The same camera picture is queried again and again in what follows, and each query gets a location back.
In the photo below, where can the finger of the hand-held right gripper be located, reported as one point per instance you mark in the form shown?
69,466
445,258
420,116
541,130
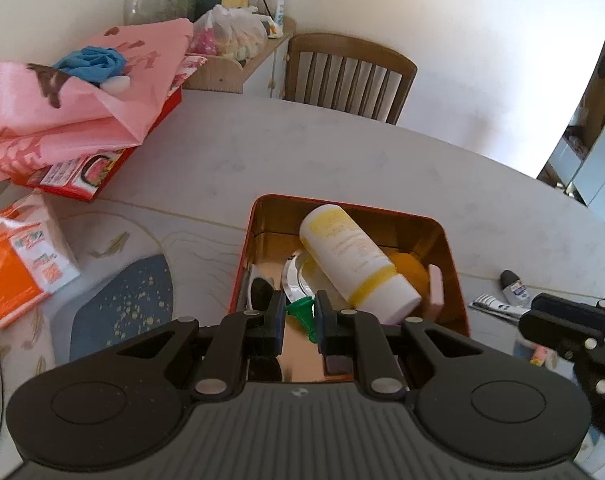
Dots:
557,322

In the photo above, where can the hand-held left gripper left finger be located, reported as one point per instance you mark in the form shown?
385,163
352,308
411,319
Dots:
281,317

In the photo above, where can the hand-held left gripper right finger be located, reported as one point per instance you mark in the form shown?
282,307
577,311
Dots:
322,321

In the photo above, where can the white sunglasses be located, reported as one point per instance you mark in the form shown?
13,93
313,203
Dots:
260,290

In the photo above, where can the purple eraser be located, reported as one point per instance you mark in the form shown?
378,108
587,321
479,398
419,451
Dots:
338,364

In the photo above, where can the yellow and white bottle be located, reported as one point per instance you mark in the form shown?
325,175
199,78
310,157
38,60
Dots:
350,255

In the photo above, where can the red metal box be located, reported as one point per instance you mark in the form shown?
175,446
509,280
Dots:
262,220

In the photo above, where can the pink eraser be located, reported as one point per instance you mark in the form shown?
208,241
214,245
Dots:
435,292

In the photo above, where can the pink tube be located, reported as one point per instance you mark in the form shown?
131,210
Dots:
542,356

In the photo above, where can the roll-on deodorant bottle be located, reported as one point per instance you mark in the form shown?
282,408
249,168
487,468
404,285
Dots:
516,287

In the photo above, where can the printed table mat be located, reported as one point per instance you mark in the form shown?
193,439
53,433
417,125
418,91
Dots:
122,305

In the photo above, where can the light blue cabinet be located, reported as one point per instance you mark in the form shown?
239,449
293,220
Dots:
594,165

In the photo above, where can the wooden chair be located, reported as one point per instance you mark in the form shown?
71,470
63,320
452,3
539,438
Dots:
350,77

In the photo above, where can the wooden sideboard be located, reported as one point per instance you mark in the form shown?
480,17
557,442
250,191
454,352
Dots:
252,62

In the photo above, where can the orange and white packet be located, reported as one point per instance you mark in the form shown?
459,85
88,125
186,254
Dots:
17,270

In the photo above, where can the clear plastic bag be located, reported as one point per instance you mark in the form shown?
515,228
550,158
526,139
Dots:
232,32

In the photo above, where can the pink printed bag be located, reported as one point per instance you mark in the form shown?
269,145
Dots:
57,120

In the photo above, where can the white carton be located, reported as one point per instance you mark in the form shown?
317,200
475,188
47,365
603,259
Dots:
279,15

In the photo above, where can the blue cloth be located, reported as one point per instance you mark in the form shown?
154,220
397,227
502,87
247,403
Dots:
92,62

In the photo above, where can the yellow and teal container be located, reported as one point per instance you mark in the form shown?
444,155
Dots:
236,0

